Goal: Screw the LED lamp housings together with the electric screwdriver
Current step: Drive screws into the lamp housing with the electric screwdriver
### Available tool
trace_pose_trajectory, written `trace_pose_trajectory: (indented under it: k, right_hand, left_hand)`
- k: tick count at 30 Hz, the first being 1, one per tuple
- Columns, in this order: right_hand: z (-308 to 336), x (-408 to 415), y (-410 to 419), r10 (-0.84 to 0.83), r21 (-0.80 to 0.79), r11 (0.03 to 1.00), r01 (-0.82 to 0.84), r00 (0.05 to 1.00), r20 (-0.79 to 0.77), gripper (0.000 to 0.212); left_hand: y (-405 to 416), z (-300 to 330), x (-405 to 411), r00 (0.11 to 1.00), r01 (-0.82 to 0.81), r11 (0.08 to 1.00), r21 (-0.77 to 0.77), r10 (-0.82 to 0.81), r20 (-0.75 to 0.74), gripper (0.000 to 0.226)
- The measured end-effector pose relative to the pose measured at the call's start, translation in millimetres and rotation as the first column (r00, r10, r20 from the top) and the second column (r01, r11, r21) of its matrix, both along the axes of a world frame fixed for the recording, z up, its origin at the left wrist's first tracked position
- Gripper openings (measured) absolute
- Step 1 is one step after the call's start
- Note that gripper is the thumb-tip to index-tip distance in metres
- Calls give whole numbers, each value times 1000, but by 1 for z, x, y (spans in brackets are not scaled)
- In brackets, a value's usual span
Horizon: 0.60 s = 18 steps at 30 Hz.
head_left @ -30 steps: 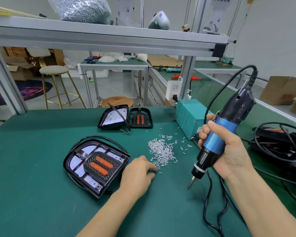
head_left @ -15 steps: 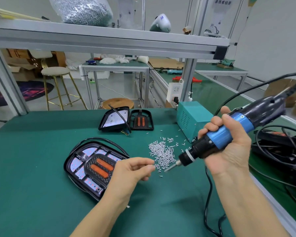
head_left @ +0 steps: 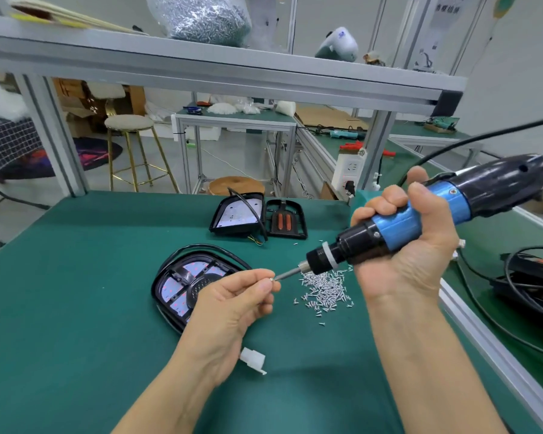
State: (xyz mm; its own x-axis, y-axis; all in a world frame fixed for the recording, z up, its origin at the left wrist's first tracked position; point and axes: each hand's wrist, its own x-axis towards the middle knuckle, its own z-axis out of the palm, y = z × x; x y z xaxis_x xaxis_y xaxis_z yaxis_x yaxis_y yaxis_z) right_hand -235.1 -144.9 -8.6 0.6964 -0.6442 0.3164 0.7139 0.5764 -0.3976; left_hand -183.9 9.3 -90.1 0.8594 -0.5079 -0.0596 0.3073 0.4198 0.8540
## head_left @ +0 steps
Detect person's left hand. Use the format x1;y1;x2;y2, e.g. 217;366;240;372
174;268;282;385

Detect person's right hand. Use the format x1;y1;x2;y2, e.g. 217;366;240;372
350;167;461;304

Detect heap of small silver screws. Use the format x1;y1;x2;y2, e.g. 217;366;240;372
294;266;356;320

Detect blue black electric screwdriver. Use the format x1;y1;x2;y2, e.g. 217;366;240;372
273;151;543;284

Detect stack of unassembled lamp housings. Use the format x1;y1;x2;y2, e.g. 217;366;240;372
208;189;271;242

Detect teal power supply box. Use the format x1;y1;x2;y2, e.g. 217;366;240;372
351;187;386;209

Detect white power strip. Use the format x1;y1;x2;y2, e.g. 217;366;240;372
332;142;367;197

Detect green workbench white legs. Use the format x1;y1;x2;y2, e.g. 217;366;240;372
389;122;476;172

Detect red tool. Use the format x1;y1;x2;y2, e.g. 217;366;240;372
335;142;396;159

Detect round brown wooden stool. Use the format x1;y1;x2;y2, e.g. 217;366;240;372
207;176;268;197

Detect small green workbench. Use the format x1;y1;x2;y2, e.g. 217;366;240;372
172;105;298;193

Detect round beige stool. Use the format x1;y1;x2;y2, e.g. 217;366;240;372
104;113;180;193

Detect colourful round rug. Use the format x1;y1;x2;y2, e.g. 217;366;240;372
4;137;123;181

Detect white handheld device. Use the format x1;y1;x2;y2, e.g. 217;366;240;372
315;27;360;64

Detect open brown cardboard carton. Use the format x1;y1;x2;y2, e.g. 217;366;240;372
56;81;105;136

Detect black checked cloth table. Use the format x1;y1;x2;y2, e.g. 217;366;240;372
0;117;45;177

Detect clear bag of screws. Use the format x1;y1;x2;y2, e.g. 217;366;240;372
145;0;253;46

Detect white plastic bags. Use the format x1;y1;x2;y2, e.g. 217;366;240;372
0;77;28;123

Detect beige flat folder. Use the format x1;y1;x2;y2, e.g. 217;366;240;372
7;0;146;34

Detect aluminium shelf frame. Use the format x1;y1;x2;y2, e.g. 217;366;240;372
0;0;467;197

